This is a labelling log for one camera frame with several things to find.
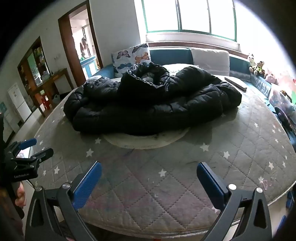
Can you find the person's left hand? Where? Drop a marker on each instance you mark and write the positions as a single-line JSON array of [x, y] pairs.
[[20, 195]]

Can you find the teal sofa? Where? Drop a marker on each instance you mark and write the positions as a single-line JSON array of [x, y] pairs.
[[168, 55]]

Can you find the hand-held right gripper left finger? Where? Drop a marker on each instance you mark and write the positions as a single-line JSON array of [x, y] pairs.
[[89, 183]]

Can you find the black puffer jacket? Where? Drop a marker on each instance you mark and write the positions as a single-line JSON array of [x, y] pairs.
[[150, 109]]

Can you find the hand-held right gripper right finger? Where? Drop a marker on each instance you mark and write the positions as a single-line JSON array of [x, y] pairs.
[[209, 183]]

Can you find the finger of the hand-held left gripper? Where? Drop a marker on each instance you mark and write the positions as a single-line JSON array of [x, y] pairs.
[[44, 154], [27, 143]]

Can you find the blue cabinet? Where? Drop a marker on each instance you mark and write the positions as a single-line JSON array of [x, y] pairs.
[[87, 64]]

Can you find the black and white cow plush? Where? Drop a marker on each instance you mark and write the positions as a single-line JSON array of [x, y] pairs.
[[251, 60]]

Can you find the person's left forearm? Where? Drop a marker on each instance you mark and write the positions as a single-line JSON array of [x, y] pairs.
[[9, 224]]

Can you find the brown door frame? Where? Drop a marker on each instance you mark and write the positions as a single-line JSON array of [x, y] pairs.
[[67, 46]]

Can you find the red plastic stool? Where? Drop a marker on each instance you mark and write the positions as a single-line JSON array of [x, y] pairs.
[[46, 102]]

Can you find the pink plush toy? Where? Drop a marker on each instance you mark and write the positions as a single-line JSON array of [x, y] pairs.
[[271, 79]]

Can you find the upright butterfly print pillow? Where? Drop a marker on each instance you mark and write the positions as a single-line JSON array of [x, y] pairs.
[[129, 58]]

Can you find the white cushion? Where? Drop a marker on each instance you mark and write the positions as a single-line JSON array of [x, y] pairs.
[[210, 60]]

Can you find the clear plastic storage box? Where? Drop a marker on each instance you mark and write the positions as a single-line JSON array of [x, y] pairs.
[[279, 97]]

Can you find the white refrigerator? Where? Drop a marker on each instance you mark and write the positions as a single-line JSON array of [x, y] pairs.
[[18, 104]]

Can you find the hanging clothes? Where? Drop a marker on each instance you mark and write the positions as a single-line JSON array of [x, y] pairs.
[[84, 46]]

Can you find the dark patterned cloth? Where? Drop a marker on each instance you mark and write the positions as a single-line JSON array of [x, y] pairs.
[[284, 117]]

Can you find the wooden cabinet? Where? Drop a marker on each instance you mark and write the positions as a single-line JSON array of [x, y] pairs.
[[55, 77]]

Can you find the brown plush in green shirt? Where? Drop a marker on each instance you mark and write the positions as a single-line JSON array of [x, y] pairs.
[[259, 68]]

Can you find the remote control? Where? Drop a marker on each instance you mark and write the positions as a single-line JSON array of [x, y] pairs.
[[235, 83]]

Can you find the green framed window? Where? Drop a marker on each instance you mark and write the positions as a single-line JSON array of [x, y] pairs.
[[161, 14]]

